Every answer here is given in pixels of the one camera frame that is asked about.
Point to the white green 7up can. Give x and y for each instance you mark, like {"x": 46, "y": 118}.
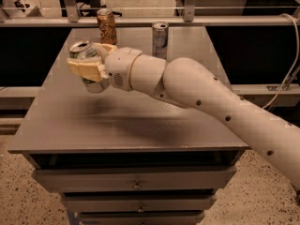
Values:
{"x": 84, "y": 49}

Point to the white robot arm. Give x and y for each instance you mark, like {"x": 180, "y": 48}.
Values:
{"x": 186, "y": 83}

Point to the silver blue energy drink can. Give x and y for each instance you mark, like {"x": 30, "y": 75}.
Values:
{"x": 160, "y": 32}

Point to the metal railing frame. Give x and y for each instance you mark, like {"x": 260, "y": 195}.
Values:
{"x": 49, "y": 13}

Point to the middle grey drawer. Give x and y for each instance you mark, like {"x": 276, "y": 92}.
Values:
{"x": 138, "y": 203}

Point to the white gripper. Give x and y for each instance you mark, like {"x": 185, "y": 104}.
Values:
{"x": 119, "y": 67}

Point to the brown orange soda can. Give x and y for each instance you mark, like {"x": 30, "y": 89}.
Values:
{"x": 106, "y": 25}

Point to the top grey drawer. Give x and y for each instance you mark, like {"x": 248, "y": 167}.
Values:
{"x": 134, "y": 179}

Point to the grey drawer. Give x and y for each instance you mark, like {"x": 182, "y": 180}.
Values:
{"x": 138, "y": 203}
{"x": 134, "y": 179}
{"x": 146, "y": 218}

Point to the bottom grey drawer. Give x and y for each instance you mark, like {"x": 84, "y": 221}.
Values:
{"x": 146, "y": 218}

